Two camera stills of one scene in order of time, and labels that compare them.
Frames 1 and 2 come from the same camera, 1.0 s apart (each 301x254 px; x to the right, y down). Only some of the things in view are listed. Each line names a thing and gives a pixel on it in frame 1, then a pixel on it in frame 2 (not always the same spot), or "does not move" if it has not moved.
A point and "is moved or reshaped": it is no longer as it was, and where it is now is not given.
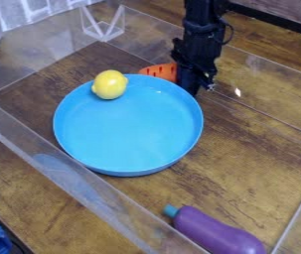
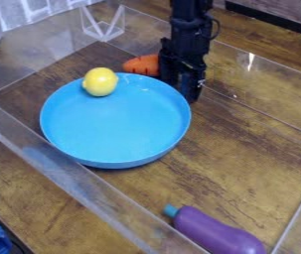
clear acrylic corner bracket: (99, 30) does not move
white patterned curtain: (4, 15) does not move
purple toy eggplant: (216, 235) does not move
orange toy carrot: (166, 71) is moved or reshaped
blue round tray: (131, 135) is moved or reshaped
